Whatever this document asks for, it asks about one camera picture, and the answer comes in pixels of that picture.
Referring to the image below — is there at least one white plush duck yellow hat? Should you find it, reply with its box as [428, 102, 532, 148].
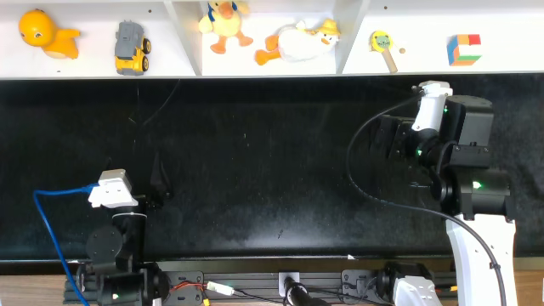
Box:
[254, 18, 342, 67]

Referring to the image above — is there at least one yellow rattle drum toy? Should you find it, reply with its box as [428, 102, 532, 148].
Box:
[368, 30, 407, 75]

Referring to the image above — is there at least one grey and yellow toy truck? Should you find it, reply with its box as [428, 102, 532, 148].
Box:
[113, 20, 153, 77]

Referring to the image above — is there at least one blue cable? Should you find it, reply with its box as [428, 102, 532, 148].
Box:
[32, 182, 100, 306]

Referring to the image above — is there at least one many-coloured puzzle cube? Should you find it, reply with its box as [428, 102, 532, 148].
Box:
[445, 33, 484, 67]

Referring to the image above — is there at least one yellow rubber duck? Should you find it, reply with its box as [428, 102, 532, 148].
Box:
[17, 8, 82, 60]

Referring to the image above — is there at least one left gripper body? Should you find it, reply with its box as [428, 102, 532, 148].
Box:
[127, 192, 165, 211]

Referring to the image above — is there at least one mounting rail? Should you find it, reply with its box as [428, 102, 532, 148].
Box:
[63, 259, 461, 306]

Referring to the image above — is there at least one white shelf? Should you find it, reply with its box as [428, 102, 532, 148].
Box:
[0, 0, 544, 82]

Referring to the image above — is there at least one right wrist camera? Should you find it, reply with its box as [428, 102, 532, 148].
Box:
[411, 80, 455, 133]

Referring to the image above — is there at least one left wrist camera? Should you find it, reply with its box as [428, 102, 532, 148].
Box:
[87, 167, 140, 210]

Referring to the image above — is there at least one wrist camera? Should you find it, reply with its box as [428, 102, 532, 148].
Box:
[411, 80, 455, 133]
[87, 167, 140, 210]

